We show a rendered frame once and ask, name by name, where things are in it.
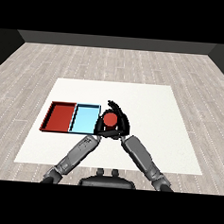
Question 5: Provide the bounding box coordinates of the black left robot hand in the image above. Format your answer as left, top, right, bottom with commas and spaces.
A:
92, 105, 120, 141

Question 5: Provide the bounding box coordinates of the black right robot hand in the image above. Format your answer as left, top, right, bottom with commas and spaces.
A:
105, 99, 133, 141

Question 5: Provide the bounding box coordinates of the small red can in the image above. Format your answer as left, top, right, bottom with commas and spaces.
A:
101, 112, 119, 132

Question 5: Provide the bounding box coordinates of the shallow open light blue box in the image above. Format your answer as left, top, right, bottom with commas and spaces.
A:
67, 102, 102, 137

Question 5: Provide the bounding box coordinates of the shallow open red box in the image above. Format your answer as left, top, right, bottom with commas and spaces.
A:
39, 99, 78, 135

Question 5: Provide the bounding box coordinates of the dark grey robot body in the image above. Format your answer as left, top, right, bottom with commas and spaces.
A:
78, 166, 137, 190

